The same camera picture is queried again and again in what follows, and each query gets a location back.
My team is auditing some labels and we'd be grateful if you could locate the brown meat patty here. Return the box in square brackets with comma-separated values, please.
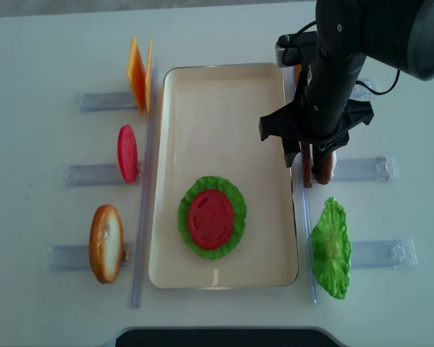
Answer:
[300, 142, 312, 189]
[312, 152, 335, 185]

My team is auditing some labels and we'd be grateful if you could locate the black panel at bottom edge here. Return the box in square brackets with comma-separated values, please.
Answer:
[116, 328, 338, 347]

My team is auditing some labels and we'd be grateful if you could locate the clear holder rail for bread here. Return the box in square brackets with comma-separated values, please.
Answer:
[42, 241, 135, 272]

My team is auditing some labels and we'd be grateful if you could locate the clear holder rail for cheese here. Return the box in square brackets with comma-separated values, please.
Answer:
[76, 92, 137, 113]

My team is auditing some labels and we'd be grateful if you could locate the long clear rail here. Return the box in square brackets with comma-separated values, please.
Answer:
[292, 153, 318, 305]
[130, 58, 158, 309]

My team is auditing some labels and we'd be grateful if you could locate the upright red tomato slice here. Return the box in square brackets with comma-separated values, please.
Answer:
[117, 124, 138, 184]

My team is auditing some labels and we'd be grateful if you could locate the long clear left rail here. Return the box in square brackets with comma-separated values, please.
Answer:
[130, 58, 158, 309]

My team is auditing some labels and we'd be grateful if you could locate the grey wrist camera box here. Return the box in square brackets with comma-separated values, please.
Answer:
[276, 31, 318, 67]

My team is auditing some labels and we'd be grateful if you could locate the red tomato slice on tray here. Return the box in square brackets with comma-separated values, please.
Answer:
[187, 189, 234, 250]

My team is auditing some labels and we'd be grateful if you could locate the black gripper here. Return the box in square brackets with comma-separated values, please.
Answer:
[259, 44, 374, 174]

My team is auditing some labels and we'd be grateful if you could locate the orange cheese slice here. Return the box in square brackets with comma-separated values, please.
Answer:
[145, 38, 153, 116]
[127, 37, 145, 114]

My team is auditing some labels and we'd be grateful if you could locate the right orange cheese slice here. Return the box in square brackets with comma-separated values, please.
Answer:
[145, 38, 153, 116]

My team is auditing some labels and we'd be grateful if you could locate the black camera cable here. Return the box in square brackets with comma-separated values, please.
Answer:
[281, 20, 401, 96]

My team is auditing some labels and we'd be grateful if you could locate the clear holder rail for lettuce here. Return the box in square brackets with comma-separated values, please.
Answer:
[351, 239, 417, 269]

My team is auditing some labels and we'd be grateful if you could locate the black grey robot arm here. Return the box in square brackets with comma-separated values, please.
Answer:
[259, 1, 434, 166]

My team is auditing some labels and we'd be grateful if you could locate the clear holder rail for tomato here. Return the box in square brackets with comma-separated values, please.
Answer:
[56, 164, 127, 188]

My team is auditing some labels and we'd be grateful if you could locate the sliced bread with crust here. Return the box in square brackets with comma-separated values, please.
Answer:
[89, 205, 123, 284]

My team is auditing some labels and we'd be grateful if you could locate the clear holder rail for patties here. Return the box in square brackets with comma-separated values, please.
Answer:
[331, 155, 399, 182]

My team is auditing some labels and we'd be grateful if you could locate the long clear right rail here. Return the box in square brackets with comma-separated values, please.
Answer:
[292, 153, 318, 305]

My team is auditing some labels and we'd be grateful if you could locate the upright green lettuce leaf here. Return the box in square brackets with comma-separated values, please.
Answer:
[310, 197, 352, 299]

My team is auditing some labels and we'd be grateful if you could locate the green lettuce leaf on tray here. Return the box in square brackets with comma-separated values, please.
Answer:
[177, 176, 247, 260]

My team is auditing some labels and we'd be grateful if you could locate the cream rectangular tray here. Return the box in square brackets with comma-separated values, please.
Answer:
[149, 63, 299, 289]

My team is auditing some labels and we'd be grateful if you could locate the left orange cheese slice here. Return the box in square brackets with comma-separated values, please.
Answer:
[127, 37, 145, 114]

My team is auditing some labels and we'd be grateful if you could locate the clear holder rail for buns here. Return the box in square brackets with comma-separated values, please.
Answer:
[349, 78, 375, 100]

